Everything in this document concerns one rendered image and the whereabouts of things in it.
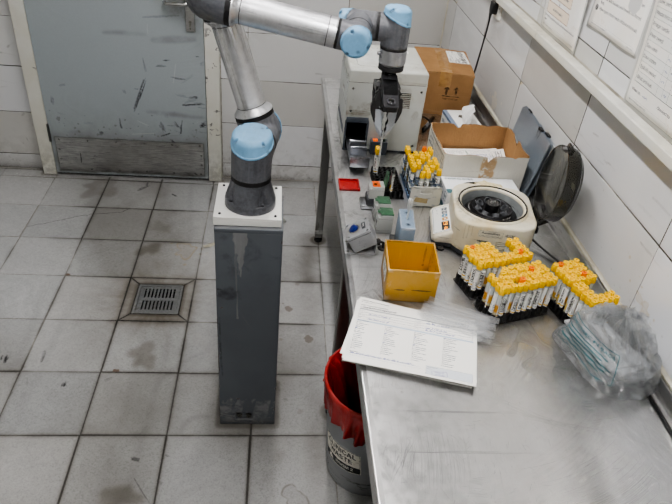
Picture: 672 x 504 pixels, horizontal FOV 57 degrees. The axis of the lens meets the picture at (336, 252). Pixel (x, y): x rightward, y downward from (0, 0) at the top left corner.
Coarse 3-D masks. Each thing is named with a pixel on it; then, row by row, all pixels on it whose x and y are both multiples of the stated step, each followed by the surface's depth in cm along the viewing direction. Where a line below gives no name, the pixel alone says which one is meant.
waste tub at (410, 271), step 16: (400, 240) 163; (384, 256) 163; (400, 256) 166; (416, 256) 166; (432, 256) 164; (384, 272) 160; (400, 272) 153; (416, 272) 153; (432, 272) 153; (384, 288) 158; (400, 288) 156; (416, 288) 156; (432, 288) 156
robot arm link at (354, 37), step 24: (192, 0) 152; (216, 0) 149; (240, 0) 150; (264, 0) 152; (240, 24) 154; (264, 24) 152; (288, 24) 152; (312, 24) 152; (336, 24) 152; (360, 24) 153; (336, 48) 156; (360, 48) 152
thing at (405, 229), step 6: (402, 210) 176; (402, 216) 173; (402, 222) 171; (408, 222) 171; (414, 222) 171; (396, 228) 178; (402, 228) 168; (408, 228) 168; (414, 228) 169; (390, 234) 182; (396, 234) 177; (402, 234) 170; (408, 234) 170; (414, 234) 170; (402, 240) 171; (408, 240) 171
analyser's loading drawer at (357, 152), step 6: (348, 138) 224; (354, 138) 225; (360, 138) 225; (348, 144) 221; (354, 144) 217; (360, 144) 217; (348, 150) 217; (354, 150) 213; (360, 150) 214; (366, 150) 214; (354, 156) 209; (360, 156) 209; (366, 156) 214; (354, 162) 210; (360, 162) 210; (366, 162) 210
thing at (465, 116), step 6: (462, 108) 243; (468, 108) 241; (474, 108) 237; (444, 114) 247; (450, 114) 246; (456, 114) 246; (462, 114) 244; (468, 114) 240; (444, 120) 247; (450, 120) 241; (456, 120) 242; (462, 120) 244; (468, 120) 237; (474, 120) 243
